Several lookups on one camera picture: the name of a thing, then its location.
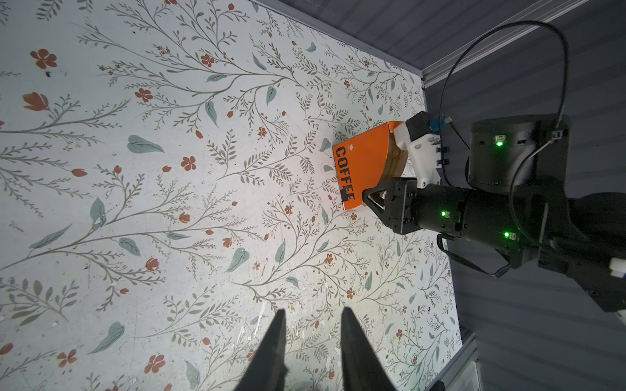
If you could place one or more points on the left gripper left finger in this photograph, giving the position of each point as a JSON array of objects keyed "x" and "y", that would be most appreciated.
[{"x": 267, "y": 371}]

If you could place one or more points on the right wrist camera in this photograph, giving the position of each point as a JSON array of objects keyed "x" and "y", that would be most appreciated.
[{"x": 423, "y": 146}]

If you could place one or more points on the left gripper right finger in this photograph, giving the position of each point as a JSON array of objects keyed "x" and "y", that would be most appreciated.
[{"x": 360, "y": 366}]

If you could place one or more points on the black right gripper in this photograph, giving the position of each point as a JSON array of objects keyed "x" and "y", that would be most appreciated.
[{"x": 458, "y": 213}]

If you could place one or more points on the floral table mat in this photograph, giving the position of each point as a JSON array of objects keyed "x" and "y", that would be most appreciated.
[{"x": 168, "y": 184}]

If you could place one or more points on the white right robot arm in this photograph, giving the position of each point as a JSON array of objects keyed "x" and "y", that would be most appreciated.
[{"x": 516, "y": 204}]

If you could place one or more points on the orange coffee filter holder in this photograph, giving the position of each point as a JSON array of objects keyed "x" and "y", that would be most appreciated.
[{"x": 365, "y": 160}]

